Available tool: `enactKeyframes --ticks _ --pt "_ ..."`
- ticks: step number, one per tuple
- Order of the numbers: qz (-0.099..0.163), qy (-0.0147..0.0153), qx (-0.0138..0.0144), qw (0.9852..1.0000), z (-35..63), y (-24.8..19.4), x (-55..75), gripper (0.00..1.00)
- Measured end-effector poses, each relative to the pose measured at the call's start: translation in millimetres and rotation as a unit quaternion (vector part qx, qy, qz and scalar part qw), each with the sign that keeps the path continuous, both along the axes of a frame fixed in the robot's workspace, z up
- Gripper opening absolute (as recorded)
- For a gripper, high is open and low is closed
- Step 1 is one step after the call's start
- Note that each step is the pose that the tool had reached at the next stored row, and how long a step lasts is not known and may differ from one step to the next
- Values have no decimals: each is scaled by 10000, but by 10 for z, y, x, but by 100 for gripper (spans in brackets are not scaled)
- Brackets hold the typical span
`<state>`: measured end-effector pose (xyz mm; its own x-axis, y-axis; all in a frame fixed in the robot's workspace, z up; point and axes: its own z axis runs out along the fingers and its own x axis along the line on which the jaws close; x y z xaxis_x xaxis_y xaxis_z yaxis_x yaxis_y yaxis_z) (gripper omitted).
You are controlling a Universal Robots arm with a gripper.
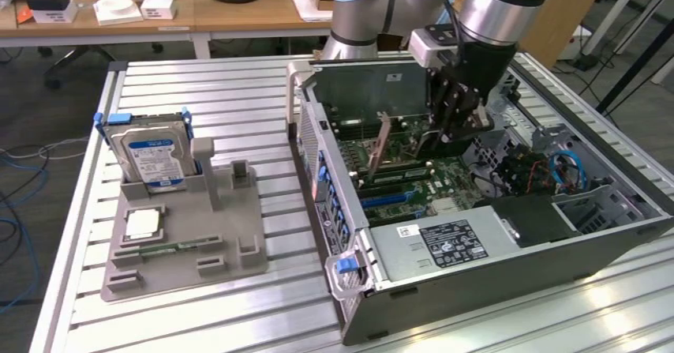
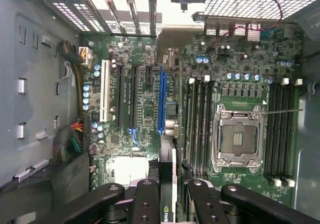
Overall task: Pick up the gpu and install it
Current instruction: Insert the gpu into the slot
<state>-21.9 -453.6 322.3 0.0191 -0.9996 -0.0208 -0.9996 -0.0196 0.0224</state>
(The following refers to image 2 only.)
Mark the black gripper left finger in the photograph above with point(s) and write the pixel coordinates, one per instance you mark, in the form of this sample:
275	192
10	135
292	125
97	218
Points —
147	204

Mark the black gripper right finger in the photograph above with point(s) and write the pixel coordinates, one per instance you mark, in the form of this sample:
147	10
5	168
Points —
207	204

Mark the silver chipset heatsink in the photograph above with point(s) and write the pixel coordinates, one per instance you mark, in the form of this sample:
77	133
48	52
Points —
125	169

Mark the metal CPU socket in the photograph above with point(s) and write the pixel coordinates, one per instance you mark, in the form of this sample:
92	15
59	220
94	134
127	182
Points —
237	138

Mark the black RAM slot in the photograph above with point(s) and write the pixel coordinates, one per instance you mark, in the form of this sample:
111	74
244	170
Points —
203	128
197	128
292	133
272	133
278	133
190	128
285	133
209	128

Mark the green motherboard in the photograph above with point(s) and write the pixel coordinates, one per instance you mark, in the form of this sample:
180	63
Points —
142	101

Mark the blue expansion slot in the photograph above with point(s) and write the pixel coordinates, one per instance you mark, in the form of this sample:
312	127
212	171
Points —
162	96

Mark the long black expansion slot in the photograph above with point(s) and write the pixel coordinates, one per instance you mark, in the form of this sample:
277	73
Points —
133	93
120	93

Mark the thin socket locking lever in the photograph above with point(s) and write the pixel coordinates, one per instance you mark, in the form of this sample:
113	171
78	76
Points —
282	111

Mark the white expansion slot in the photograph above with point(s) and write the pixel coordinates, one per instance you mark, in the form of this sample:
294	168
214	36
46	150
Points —
105	91

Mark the open black PC case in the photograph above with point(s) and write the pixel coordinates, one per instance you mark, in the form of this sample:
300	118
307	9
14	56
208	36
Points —
310	133

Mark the short black expansion slot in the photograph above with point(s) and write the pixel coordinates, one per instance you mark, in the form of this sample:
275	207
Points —
149	75

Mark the grey power supply unit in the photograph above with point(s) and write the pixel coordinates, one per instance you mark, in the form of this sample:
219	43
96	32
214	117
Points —
37	96

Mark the white power connector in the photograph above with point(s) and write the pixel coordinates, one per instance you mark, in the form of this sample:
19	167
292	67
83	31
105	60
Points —
85	56

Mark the silver rear port block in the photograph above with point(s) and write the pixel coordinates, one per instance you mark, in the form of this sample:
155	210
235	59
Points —
223	30
210	29
239	31
253	33

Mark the metal slot cover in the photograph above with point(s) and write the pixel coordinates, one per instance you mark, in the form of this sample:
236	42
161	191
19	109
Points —
113	11
132	11
152	13

